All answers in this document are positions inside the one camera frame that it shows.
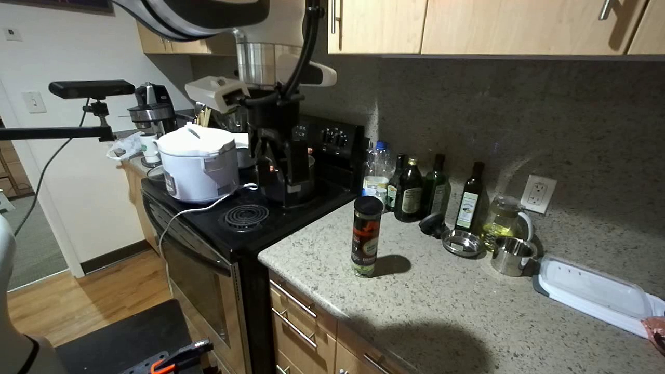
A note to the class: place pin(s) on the wooden upper cabinets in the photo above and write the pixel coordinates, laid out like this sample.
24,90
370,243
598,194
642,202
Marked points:
496,27

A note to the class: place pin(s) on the black coffee maker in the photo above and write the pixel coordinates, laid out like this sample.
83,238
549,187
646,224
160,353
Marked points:
153,113

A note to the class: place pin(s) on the dark olive oil bottle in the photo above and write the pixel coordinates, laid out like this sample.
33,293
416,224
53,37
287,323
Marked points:
409,192

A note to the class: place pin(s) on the clear plastic water bottle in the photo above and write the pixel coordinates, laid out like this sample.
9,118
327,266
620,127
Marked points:
378,171

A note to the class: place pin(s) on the glass oil cruet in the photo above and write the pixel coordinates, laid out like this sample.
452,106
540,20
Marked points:
505,219

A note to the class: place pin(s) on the white rice cooker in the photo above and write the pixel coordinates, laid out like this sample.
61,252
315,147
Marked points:
200,162

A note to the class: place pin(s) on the small round metal dish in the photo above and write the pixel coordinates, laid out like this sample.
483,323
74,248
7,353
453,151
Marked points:
465,243

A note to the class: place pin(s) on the wooden lower drawers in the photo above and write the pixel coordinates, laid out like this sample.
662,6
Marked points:
309,339

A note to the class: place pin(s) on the black stove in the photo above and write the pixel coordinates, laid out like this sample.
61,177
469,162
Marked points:
210,251

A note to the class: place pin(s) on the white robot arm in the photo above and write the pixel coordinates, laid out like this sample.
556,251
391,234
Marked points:
275,43

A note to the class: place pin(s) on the tall labelled oil bottle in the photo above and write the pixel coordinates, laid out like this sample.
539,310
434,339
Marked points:
471,199

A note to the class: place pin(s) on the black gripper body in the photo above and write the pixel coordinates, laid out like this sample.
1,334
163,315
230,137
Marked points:
283,167

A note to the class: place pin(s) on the dark green glass bottle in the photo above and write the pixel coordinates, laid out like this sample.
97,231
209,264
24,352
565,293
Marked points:
437,187

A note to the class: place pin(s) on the tall dark snack can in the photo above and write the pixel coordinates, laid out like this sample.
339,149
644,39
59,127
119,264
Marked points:
364,242

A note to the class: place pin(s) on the white wall outlet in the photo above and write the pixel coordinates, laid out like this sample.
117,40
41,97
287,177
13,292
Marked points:
536,194

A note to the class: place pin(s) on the stainless steel cup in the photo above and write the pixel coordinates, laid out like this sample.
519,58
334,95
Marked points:
511,256

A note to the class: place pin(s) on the white plastic tray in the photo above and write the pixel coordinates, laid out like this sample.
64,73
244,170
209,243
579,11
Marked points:
598,293

